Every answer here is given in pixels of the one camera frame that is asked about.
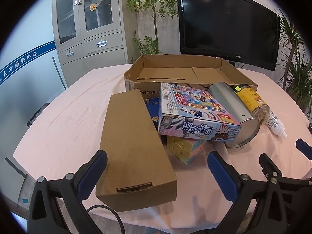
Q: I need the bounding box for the pastel rubik cube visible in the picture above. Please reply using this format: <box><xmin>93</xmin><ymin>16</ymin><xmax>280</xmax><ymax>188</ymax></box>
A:
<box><xmin>167</xmin><ymin>136</ymin><xmax>207</xmax><ymax>165</ymax></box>

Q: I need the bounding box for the black cable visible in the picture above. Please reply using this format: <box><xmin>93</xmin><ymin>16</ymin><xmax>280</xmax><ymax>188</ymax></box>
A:
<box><xmin>86</xmin><ymin>204</ymin><xmax>127</xmax><ymax>234</ymax></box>

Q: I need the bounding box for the black flat television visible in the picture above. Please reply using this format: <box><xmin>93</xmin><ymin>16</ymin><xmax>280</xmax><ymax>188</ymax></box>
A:
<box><xmin>178</xmin><ymin>0</ymin><xmax>280</xmax><ymax>71</ymax></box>

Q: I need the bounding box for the blue flat box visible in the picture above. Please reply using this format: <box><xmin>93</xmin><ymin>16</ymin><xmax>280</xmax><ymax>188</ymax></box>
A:
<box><xmin>145</xmin><ymin>97</ymin><xmax>159</xmax><ymax>123</ymax></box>

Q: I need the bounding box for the large open cardboard tray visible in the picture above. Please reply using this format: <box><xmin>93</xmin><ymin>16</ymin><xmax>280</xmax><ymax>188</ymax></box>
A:
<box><xmin>124</xmin><ymin>54</ymin><xmax>258</xmax><ymax>98</ymax></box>

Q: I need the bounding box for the grey metal cabinet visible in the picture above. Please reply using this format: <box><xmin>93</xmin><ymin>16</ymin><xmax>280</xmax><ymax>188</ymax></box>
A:
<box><xmin>52</xmin><ymin>0</ymin><xmax>128</xmax><ymax>86</ymax></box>

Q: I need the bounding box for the yellow label jar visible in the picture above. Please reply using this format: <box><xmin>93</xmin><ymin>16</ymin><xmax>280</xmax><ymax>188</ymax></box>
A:
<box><xmin>234</xmin><ymin>83</ymin><xmax>271</xmax><ymax>124</ymax></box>

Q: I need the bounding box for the spiky palm plant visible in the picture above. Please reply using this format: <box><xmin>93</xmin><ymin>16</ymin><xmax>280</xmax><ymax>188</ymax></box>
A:
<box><xmin>279</xmin><ymin>11</ymin><xmax>311</xmax><ymax>120</ymax></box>

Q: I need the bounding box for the colourful cartoon game box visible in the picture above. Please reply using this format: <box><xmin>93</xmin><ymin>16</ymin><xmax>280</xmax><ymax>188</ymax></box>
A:
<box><xmin>158</xmin><ymin>82</ymin><xmax>241</xmax><ymax>142</ymax></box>

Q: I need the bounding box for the white squeeze bottle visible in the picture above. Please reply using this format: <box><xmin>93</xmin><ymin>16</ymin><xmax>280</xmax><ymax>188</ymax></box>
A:
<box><xmin>265</xmin><ymin>110</ymin><xmax>287</xmax><ymax>138</ymax></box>

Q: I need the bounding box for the long brown cardboard box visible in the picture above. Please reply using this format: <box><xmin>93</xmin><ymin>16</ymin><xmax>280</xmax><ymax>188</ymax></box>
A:
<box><xmin>96</xmin><ymin>90</ymin><xmax>177</xmax><ymax>212</ymax></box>

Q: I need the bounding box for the silver metal can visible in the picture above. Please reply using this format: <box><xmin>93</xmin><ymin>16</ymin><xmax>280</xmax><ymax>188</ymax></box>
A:
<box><xmin>208</xmin><ymin>82</ymin><xmax>260</xmax><ymax>148</ymax></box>

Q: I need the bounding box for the green leafy plant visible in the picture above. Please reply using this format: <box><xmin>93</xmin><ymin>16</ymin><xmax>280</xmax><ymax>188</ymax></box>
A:
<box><xmin>126</xmin><ymin>0</ymin><xmax>178</xmax><ymax>55</ymax></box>

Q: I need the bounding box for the pink tablecloth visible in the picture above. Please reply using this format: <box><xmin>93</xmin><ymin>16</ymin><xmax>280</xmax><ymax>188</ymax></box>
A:
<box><xmin>13</xmin><ymin>65</ymin><xmax>311</xmax><ymax>233</ymax></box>

